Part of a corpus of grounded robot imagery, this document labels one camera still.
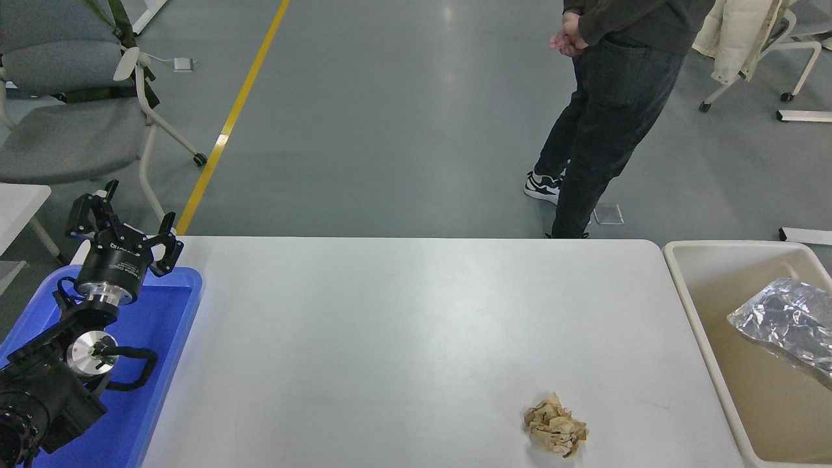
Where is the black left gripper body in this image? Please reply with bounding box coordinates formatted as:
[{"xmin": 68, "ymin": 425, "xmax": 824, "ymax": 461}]
[{"xmin": 75, "ymin": 240, "xmax": 156, "ymax": 302}]

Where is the tan paper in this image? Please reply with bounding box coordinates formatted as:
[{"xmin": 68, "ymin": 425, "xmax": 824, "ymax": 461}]
[{"xmin": 524, "ymin": 392, "xmax": 590, "ymax": 459}]

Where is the silver foil tray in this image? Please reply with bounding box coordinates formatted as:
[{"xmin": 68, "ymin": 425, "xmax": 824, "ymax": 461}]
[{"xmin": 727, "ymin": 278, "xmax": 832, "ymax": 382}]

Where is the person's right hand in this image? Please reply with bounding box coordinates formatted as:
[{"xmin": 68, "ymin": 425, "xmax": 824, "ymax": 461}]
[{"xmin": 549, "ymin": 34, "xmax": 581, "ymax": 59}]

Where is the person's left hand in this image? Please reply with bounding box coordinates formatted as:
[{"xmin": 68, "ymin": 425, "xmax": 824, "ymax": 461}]
[{"xmin": 560, "ymin": 11, "xmax": 590, "ymax": 49}]

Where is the small white side table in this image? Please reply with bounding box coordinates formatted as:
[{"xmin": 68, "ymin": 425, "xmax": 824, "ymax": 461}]
[{"xmin": 0, "ymin": 184, "xmax": 67, "ymax": 294}]

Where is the blue plastic tray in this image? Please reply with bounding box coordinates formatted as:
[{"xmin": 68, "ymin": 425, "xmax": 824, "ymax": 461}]
[{"xmin": 0, "ymin": 265, "xmax": 203, "ymax": 468}]

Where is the grey office chair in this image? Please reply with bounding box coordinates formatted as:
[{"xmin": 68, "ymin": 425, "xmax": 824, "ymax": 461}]
[{"xmin": 0, "ymin": 0, "xmax": 209, "ymax": 222}]

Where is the white table leg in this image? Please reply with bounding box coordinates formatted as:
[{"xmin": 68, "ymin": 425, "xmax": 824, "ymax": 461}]
[{"xmin": 132, "ymin": 0, "xmax": 168, "ymax": 36}]

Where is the person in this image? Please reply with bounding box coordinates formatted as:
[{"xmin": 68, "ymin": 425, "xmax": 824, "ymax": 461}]
[{"xmin": 524, "ymin": 0, "xmax": 716, "ymax": 239}]

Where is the large pale plastic bin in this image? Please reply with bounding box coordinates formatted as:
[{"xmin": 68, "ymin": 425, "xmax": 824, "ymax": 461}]
[{"xmin": 662, "ymin": 239, "xmax": 832, "ymax": 468}]

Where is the cream padded coat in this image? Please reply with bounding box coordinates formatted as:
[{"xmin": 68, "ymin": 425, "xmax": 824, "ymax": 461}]
[{"xmin": 692, "ymin": 0, "xmax": 798, "ymax": 85}]

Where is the white wheeled chair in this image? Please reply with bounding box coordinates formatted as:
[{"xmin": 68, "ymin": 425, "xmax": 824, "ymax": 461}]
[{"xmin": 699, "ymin": 0, "xmax": 832, "ymax": 112}]

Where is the dark green strap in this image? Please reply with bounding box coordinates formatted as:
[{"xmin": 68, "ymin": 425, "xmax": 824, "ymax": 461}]
[{"xmin": 65, "ymin": 0, "xmax": 160, "ymax": 109}]

